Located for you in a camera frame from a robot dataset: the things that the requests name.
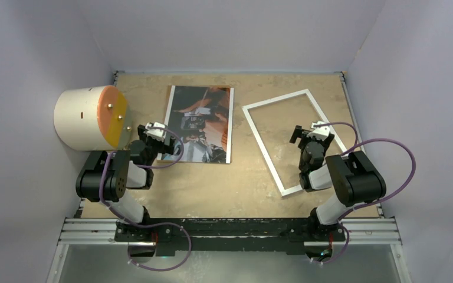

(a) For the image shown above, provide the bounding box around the wooden picture frame with glass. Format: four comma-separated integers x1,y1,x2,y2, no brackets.
241,89,353,198

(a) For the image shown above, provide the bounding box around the printed photo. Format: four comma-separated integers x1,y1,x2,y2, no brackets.
160,85,235,164

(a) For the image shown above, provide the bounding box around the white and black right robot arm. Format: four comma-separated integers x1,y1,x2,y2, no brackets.
290,125,386,240

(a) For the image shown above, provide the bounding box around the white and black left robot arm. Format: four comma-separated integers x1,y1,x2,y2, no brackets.
75,123,184,241

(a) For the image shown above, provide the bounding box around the white cylinder with orange lid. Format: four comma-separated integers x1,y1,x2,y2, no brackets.
54,85,133,151

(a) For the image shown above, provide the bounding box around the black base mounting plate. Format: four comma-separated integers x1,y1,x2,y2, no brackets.
114,218,346,256

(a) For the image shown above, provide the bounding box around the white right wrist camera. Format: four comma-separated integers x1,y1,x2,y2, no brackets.
306,121,331,141

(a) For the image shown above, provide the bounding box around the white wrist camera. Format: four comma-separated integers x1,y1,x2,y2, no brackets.
306,121,331,141
144,122,167,142

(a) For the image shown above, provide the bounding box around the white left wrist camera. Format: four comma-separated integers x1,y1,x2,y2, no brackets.
144,122,167,142

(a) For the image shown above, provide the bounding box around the aluminium extrusion rail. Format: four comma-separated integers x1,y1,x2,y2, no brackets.
59,218,401,245

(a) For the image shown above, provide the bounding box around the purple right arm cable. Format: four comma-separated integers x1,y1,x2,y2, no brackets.
309,121,417,266

